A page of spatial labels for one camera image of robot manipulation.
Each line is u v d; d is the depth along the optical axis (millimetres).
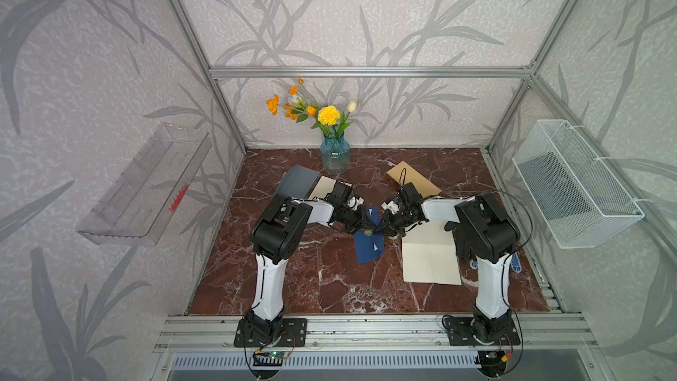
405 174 1116
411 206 792
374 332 752
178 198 651
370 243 908
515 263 865
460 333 724
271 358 717
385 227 871
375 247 871
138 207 644
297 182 1107
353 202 983
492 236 536
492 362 719
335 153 1048
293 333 724
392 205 954
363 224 880
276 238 542
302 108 1008
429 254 886
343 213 851
